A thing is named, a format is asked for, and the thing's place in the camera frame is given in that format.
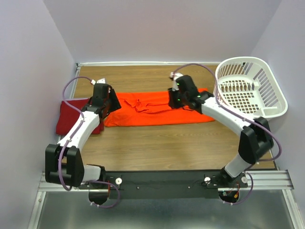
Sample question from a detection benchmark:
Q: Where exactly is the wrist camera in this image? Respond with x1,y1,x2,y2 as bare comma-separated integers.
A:
91,78,106,85
168,72,183,91

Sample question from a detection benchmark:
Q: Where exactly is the orange t-shirt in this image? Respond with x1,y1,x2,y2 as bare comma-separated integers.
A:
104,91,214,127

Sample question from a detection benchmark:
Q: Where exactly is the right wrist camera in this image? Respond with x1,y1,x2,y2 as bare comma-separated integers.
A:
168,72,183,91

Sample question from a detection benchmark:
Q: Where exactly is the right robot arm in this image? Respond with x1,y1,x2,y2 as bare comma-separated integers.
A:
168,73,274,187

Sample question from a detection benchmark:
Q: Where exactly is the white plastic laundry basket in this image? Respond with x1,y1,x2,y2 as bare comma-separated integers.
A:
213,56,288,119

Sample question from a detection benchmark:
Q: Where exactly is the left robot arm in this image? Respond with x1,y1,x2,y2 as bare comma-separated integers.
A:
45,82,121,190

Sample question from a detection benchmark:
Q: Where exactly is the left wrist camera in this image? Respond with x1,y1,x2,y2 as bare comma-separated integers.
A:
91,78,106,85

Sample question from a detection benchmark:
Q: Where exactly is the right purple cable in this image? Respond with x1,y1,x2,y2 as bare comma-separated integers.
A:
169,63,283,206

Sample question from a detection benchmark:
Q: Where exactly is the aluminium frame rail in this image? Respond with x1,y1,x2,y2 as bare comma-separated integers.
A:
39,170,294,192

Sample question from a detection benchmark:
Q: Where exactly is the folded dark red t-shirt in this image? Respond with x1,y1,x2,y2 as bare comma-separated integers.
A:
55,98,90,135

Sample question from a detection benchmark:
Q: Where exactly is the purple cable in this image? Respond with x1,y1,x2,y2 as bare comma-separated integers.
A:
169,63,283,206
57,76,121,209

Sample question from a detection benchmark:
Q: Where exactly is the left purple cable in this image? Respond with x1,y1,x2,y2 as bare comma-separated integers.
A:
57,76,121,209

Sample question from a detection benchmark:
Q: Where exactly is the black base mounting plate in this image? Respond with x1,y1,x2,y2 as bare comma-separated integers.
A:
79,170,248,204

